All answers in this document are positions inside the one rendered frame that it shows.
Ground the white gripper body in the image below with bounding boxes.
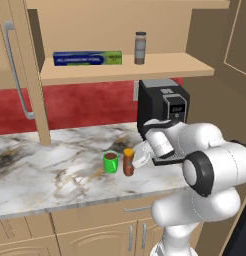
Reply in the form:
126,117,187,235
131,141,153,170

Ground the brown bottle with orange cap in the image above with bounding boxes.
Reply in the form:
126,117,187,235
122,147,136,177

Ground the green mug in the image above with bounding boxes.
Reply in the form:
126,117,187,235
102,150,120,175

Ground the beige panelled cabinet door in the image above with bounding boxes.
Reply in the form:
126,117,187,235
182,0,246,146

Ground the brown cinnamon bottle, dark cap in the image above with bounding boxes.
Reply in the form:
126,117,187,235
133,31,148,66

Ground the black coffee machine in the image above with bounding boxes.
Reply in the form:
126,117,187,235
136,78,191,167

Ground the beige drawer front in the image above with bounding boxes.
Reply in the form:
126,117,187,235
49,195,157,234

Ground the beige base cupboard door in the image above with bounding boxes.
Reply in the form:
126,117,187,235
136,217,165,256
0,213,61,256
55,220,139,256

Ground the blue and green foil box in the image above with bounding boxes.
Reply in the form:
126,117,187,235
52,50,124,67

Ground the black appliance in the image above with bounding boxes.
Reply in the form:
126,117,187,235
221,194,246,256

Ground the grey drawer handle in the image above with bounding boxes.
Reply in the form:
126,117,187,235
124,205,153,214

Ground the grey cupboard handle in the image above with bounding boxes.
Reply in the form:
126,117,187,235
127,225,134,252
140,222,148,250

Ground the beige open wall cabinet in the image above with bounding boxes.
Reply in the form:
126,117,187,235
24,0,231,87

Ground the beige cabinet door with handle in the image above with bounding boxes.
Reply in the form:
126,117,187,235
0,0,52,146

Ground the grey cabinet door handle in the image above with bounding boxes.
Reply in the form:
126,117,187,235
3,20,36,121

